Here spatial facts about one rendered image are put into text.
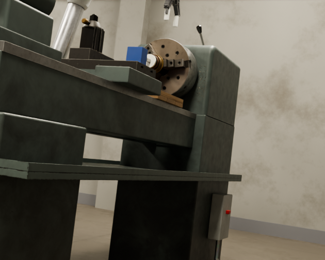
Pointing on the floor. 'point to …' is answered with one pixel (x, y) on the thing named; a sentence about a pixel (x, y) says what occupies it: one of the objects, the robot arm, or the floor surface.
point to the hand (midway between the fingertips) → (171, 21)
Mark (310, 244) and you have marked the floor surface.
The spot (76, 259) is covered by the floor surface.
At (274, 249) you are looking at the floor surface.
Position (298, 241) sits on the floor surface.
